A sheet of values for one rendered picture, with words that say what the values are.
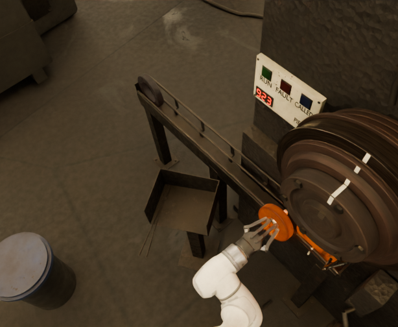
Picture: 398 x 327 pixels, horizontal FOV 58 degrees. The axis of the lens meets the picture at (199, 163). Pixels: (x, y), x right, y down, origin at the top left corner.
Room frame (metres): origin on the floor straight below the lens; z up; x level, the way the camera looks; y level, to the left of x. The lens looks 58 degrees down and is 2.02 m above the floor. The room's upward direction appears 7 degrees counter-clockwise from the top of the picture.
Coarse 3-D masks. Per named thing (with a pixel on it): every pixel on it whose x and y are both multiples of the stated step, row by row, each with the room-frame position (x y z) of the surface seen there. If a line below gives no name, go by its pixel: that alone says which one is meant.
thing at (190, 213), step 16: (160, 176) 0.80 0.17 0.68; (176, 176) 0.79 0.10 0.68; (192, 176) 0.76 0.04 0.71; (160, 192) 0.76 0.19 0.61; (176, 192) 0.76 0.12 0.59; (192, 192) 0.75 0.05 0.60; (208, 192) 0.73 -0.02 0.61; (176, 208) 0.68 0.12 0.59; (192, 208) 0.67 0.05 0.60; (208, 208) 0.65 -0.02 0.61; (160, 224) 0.62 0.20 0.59; (176, 224) 0.60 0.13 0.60; (192, 224) 0.59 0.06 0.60; (208, 224) 0.55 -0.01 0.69; (192, 240) 0.64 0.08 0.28; (208, 240) 0.73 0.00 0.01; (192, 256) 0.65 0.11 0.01; (208, 256) 0.64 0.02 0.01
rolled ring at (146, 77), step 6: (138, 78) 1.37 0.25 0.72; (144, 78) 1.32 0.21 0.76; (150, 78) 1.31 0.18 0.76; (144, 84) 1.37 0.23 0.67; (150, 84) 1.28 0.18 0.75; (156, 84) 1.28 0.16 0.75; (144, 90) 1.36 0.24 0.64; (156, 90) 1.26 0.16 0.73; (150, 96) 1.33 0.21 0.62; (156, 96) 1.24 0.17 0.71; (162, 96) 1.25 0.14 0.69; (156, 102) 1.25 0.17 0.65; (162, 102) 1.25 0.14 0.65
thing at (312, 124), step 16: (304, 128) 0.53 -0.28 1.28; (320, 128) 0.50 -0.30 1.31; (336, 128) 0.49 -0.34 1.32; (352, 128) 0.48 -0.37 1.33; (288, 144) 0.56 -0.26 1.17; (336, 144) 0.45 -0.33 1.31; (352, 144) 0.43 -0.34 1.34; (368, 144) 0.42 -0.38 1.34; (384, 144) 0.42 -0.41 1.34; (368, 160) 0.39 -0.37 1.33; (384, 160) 0.38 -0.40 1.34; (384, 176) 0.35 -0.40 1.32
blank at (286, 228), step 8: (264, 208) 0.55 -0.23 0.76; (272, 208) 0.54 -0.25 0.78; (280, 208) 0.54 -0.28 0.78; (264, 216) 0.54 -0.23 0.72; (272, 216) 0.52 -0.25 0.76; (280, 216) 0.50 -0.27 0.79; (272, 224) 0.52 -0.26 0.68; (280, 224) 0.48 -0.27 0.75; (288, 224) 0.47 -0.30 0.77; (272, 232) 0.49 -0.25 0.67; (280, 232) 0.47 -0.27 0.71; (288, 232) 0.45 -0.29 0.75; (280, 240) 0.45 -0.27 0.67
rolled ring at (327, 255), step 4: (300, 232) 0.45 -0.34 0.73; (304, 236) 0.44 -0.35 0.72; (308, 240) 0.43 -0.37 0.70; (312, 244) 0.42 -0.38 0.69; (316, 248) 0.40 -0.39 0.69; (320, 248) 0.39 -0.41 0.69; (320, 252) 0.38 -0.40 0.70; (324, 252) 0.37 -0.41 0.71; (324, 256) 0.36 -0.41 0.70; (328, 256) 0.35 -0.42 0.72; (332, 256) 0.35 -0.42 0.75; (332, 260) 0.34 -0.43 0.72
